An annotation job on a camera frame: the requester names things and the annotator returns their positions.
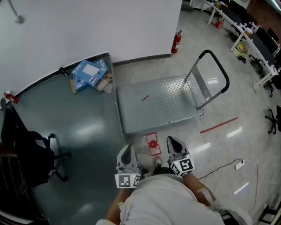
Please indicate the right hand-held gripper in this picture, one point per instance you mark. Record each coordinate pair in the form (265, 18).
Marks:
(182, 164)

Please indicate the person's right forearm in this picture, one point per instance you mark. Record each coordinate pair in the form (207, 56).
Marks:
(193, 189)

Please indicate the metal platform trolley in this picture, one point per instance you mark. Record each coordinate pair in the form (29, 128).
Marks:
(158, 105)

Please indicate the black monitor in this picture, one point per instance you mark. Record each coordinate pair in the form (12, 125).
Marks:
(263, 47)

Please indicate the red fire extinguisher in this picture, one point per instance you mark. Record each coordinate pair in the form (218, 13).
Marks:
(176, 42)

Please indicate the long white desk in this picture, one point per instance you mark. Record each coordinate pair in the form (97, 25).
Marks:
(246, 36)

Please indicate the grey wall junction box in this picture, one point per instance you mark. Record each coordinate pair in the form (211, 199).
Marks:
(19, 19)

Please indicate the short red tape strip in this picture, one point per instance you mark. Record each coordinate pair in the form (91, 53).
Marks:
(145, 98)

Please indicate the white power strip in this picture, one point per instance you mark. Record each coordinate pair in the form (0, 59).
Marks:
(239, 164)

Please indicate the small red canister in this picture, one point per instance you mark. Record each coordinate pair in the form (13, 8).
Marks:
(11, 97)

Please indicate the person's left forearm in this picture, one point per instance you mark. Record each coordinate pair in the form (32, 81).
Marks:
(116, 206)

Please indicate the person's black trousers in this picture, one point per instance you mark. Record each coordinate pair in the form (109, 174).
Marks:
(160, 171)

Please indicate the red box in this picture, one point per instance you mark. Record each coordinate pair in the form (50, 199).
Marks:
(218, 24)

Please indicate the brown cardboard piece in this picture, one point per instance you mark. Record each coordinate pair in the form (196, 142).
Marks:
(105, 81)

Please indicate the black swivel chair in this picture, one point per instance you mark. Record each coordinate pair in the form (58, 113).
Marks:
(274, 119)

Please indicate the red-capped clear plastic bag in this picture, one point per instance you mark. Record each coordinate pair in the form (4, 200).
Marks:
(152, 144)

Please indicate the long red tape strip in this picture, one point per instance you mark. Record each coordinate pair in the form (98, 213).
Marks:
(219, 125)

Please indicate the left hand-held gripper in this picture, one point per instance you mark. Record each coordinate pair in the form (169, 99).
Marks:
(127, 167)

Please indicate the large blue white box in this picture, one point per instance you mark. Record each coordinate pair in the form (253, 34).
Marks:
(91, 72)

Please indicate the person's white shirt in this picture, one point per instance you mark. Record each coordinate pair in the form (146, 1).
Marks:
(166, 202)

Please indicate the person's white shoe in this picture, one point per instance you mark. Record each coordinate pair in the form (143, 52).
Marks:
(158, 162)

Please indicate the black desk chair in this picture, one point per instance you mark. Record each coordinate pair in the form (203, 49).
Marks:
(256, 62)

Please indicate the cream storage bin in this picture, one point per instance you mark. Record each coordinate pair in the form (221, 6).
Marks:
(239, 50)

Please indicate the black office chair with jacket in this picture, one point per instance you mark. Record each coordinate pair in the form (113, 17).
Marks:
(24, 151)

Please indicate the black wall stopper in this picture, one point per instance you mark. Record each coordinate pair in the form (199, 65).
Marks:
(63, 71)

